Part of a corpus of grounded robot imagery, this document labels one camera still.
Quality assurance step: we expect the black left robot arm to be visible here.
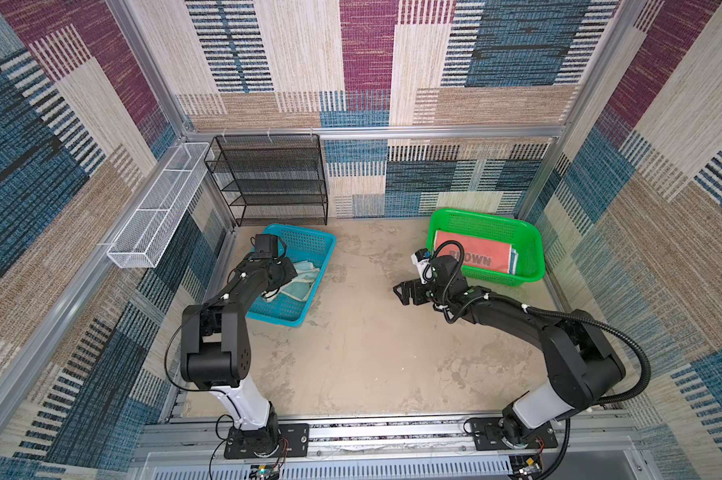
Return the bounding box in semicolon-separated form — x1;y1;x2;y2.
180;234;297;456

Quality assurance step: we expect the red pink towel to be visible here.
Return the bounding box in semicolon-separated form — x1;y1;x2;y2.
434;230;518;274

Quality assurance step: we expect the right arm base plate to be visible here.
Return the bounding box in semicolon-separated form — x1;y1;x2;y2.
463;416;559;451

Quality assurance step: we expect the black corrugated cable hose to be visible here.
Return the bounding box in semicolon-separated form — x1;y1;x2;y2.
430;239;653;480

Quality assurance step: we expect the pale yellow teal towel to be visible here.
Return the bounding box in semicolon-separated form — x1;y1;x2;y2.
278;261;320;302

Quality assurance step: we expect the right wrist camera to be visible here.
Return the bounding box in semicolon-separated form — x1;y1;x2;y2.
411;248;434;285

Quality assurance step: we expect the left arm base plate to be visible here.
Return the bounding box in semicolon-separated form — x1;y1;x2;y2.
223;423;310;460

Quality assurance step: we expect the aluminium front rail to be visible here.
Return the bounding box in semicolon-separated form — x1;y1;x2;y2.
127;410;661;479

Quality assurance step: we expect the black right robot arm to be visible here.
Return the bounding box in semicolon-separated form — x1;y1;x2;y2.
392;256;625;446

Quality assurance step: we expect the teal plastic basket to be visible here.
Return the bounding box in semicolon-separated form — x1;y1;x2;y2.
247;224;337;327

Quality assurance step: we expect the black wire shelf rack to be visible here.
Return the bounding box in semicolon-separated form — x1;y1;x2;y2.
206;134;329;227

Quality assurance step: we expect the white wire mesh tray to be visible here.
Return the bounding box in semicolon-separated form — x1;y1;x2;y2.
107;142;210;269

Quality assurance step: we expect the green plastic basket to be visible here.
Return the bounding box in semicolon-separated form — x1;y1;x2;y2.
427;209;545;287

